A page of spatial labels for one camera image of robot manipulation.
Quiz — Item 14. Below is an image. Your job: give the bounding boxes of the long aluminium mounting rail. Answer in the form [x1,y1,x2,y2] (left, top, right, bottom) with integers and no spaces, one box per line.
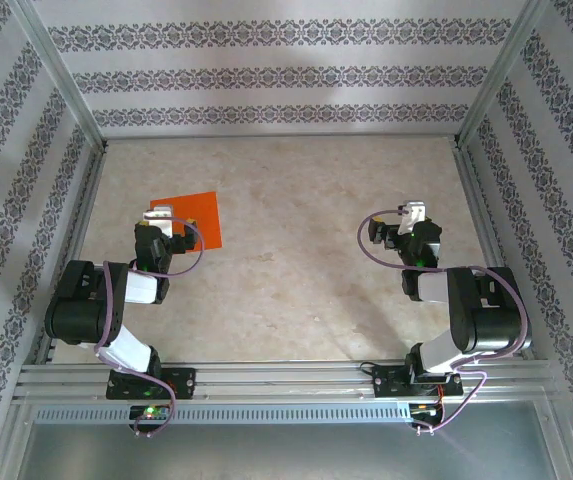
[13,362,557,404]

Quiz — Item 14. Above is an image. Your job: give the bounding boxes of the thin aluminium table-edge rail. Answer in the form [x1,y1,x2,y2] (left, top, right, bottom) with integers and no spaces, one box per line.
[101,132,462,146]

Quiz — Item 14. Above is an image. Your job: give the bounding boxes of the orange paper sheet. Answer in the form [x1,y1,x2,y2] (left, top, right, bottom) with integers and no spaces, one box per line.
[149,191,224,251]

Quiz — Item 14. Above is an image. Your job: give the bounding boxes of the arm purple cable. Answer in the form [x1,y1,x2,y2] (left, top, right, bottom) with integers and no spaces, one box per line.
[357,209,531,435]
[94,214,205,440]

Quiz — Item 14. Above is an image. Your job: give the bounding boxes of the controller board with green light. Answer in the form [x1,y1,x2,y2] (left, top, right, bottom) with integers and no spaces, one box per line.
[129,404,170,422]

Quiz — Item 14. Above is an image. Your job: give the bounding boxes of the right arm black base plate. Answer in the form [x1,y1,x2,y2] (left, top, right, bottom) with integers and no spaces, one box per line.
[371,364,464,400]

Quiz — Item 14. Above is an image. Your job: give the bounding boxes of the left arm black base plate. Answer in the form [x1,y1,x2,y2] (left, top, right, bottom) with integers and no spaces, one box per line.
[105,367,197,401]

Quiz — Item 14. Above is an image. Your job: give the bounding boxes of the grey metal sheet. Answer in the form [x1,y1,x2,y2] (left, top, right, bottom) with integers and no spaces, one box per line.
[15,422,560,480]

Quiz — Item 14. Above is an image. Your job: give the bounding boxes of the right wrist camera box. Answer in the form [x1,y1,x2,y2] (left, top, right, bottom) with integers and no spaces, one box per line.
[398,199,427,236]

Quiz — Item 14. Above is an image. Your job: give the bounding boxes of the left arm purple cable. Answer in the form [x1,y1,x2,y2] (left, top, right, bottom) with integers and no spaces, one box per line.
[94,214,205,440]

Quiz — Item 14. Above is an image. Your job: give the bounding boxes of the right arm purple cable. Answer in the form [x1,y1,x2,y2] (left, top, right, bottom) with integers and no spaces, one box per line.
[357,209,531,435]

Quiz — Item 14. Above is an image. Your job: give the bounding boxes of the controller board with orange wires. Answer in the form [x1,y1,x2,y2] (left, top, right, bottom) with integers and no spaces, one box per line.
[409,402,445,419]

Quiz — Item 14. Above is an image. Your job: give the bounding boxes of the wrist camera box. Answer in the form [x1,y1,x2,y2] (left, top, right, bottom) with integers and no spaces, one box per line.
[140,204,175,239]
[398,199,427,236]

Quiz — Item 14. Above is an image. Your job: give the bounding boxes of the aluminium frame post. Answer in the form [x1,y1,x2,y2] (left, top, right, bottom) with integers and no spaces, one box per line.
[454,0,558,149]
[8,0,109,151]

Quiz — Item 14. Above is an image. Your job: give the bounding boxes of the aluminium side rail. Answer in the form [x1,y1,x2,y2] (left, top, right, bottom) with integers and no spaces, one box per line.
[453,142,537,362]
[33,142,110,365]

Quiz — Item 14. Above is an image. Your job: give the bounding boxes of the grey slotted cable duct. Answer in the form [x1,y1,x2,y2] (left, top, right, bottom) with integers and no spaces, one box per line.
[33,403,412,425]

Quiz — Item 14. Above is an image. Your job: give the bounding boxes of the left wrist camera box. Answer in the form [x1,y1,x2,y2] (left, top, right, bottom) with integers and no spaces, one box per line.
[140,204,175,239]

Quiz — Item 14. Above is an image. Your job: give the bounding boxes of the aluminium frame bar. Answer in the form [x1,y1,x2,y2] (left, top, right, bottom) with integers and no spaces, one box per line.
[535,399,573,480]
[0,402,35,480]

